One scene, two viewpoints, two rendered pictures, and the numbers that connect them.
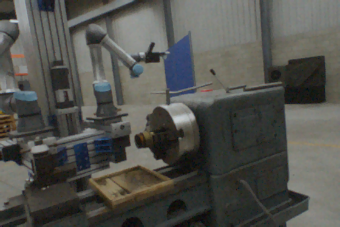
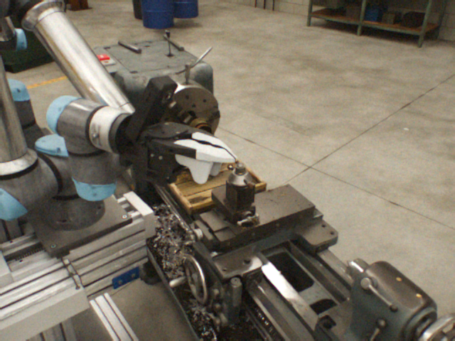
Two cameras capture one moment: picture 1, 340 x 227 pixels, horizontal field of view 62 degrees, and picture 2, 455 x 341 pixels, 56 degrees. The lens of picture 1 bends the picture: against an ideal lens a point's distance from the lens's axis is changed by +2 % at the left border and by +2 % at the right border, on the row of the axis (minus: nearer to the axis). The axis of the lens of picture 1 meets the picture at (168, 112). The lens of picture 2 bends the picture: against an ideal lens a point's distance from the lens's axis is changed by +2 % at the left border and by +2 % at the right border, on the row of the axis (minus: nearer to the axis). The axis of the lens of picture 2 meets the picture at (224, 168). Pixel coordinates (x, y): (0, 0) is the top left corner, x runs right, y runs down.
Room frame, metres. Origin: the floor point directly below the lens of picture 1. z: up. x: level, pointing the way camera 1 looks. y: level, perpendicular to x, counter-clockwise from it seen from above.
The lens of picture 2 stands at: (1.23, 1.75, 1.88)
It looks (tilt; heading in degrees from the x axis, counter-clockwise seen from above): 32 degrees down; 271
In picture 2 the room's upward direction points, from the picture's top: straight up
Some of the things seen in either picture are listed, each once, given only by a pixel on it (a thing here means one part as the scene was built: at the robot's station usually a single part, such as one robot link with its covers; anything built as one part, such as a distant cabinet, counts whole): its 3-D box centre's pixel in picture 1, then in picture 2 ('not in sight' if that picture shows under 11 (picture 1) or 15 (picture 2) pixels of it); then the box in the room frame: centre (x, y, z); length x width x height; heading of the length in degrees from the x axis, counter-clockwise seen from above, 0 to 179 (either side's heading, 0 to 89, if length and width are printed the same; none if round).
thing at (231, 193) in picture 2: (43, 162); (239, 190); (1.20, 0.57, 1.07); 0.07 x 0.07 x 0.10; 30
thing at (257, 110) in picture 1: (224, 123); (150, 92); (1.67, -0.34, 1.06); 0.59 x 0.48 x 0.39; 120
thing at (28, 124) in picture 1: (30, 121); (73, 198); (1.66, 0.82, 1.21); 0.15 x 0.15 x 0.10
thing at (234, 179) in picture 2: (39, 148); (239, 175); (1.21, 0.58, 1.13); 0.08 x 0.08 x 0.03
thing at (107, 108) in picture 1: (105, 108); (20, 132); (1.97, 0.44, 1.21); 0.15 x 0.15 x 0.10
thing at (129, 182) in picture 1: (129, 182); (212, 180); (1.32, 0.23, 0.89); 0.36 x 0.30 x 0.04; 30
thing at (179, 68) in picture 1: (177, 83); not in sight; (8.32, -0.37, 1.18); 4.12 x 0.80 x 2.35; 9
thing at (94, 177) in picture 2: not in sight; (99, 165); (1.49, 1.06, 1.46); 0.11 x 0.08 x 0.11; 60
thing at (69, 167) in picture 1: (51, 176); (235, 205); (1.22, 0.56, 0.99); 0.20 x 0.10 x 0.05; 120
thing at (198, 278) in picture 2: not in sight; (207, 283); (1.31, 0.68, 0.75); 0.27 x 0.10 x 0.23; 120
